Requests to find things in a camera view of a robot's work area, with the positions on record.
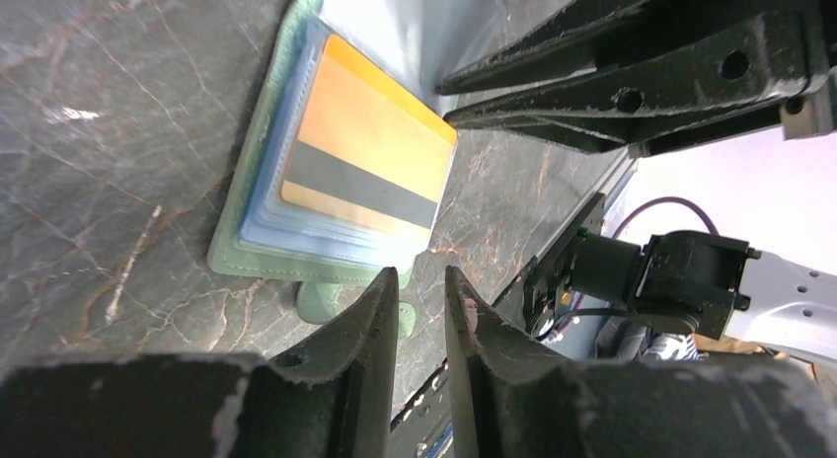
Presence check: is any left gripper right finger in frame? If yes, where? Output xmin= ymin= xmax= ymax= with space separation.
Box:
xmin=445 ymin=266 xmax=836 ymax=457

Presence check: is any green card holder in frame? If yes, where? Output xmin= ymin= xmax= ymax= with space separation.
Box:
xmin=206 ymin=0 xmax=511 ymax=342

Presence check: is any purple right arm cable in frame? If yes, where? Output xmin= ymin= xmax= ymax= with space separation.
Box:
xmin=611 ymin=195 xmax=721 ymax=241

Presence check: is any orange card with stripe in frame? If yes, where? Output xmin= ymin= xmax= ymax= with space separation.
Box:
xmin=277 ymin=35 xmax=457 ymax=241

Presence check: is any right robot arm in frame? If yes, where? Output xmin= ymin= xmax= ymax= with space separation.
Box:
xmin=438 ymin=0 xmax=836 ymax=339

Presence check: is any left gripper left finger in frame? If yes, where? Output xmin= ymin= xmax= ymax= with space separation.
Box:
xmin=1 ymin=267 xmax=399 ymax=457

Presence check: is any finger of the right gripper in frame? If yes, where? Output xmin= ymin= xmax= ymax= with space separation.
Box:
xmin=437 ymin=0 xmax=648 ymax=95
xmin=445 ymin=17 xmax=812 ymax=153

